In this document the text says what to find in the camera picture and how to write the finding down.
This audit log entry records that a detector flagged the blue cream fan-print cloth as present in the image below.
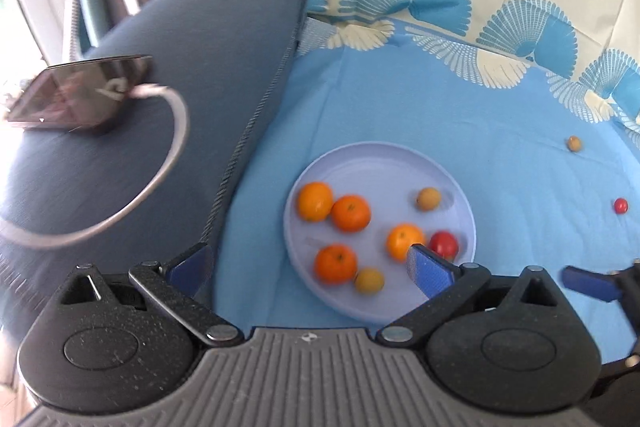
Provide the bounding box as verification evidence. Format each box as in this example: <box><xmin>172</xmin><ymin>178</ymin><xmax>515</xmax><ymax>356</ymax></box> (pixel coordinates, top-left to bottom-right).
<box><xmin>210</xmin><ymin>0</ymin><xmax>640</xmax><ymax>368</ymax></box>

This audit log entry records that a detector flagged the lilac plate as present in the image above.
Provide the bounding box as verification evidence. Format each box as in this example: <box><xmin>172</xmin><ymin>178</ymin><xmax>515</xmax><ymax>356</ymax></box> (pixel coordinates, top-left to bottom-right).
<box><xmin>283</xmin><ymin>142</ymin><xmax>477</xmax><ymax>325</ymax></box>

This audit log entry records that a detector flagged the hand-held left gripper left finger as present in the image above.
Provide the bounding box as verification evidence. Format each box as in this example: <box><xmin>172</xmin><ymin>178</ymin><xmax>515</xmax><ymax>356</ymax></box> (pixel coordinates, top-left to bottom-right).
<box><xmin>60</xmin><ymin>243</ymin><xmax>240</xmax><ymax>350</ymax></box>

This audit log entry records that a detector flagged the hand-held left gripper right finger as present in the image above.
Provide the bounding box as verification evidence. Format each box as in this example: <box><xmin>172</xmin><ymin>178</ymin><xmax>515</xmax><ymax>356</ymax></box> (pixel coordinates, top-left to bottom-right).
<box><xmin>376</xmin><ymin>244</ymin><xmax>560</xmax><ymax>349</ymax></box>

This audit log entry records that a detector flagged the black smartphone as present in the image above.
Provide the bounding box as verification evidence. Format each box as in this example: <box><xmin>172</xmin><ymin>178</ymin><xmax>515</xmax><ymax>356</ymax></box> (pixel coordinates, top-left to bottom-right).
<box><xmin>2</xmin><ymin>54</ymin><xmax>153</xmax><ymax>132</ymax></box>

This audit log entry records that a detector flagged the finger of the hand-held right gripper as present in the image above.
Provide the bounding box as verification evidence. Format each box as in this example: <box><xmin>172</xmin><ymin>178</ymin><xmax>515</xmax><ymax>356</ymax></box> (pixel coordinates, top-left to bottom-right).
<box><xmin>562</xmin><ymin>265</ymin><xmax>623</xmax><ymax>303</ymax></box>

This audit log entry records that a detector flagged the blue-grey sofa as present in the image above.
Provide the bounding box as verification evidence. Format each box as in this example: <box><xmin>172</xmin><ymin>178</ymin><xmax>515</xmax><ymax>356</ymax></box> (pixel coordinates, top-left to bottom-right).
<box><xmin>0</xmin><ymin>0</ymin><xmax>311</xmax><ymax>358</ymax></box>

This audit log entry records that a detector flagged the orange mandarin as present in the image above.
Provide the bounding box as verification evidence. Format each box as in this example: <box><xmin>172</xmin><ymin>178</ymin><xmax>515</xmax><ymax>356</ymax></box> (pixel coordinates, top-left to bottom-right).
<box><xmin>314</xmin><ymin>244</ymin><xmax>359</xmax><ymax>286</ymax></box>
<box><xmin>297</xmin><ymin>182</ymin><xmax>335</xmax><ymax>223</ymax></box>
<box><xmin>386</xmin><ymin>224</ymin><xmax>426</xmax><ymax>264</ymax></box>
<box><xmin>331</xmin><ymin>195</ymin><xmax>373</xmax><ymax>234</ymax></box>

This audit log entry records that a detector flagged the white charging cable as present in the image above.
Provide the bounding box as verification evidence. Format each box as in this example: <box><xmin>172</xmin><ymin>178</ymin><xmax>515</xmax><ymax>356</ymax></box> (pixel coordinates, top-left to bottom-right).
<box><xmin>0</xmin><ymin>83</ymin><xmax>191</xmax><ymax>249</ymax></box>

